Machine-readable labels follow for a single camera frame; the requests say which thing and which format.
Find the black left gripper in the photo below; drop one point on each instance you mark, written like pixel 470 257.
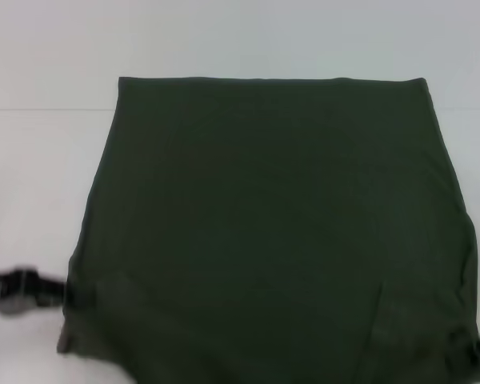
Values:
pixel 8 290

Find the dark green shirt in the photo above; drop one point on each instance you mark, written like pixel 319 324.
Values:
pixel 264 220

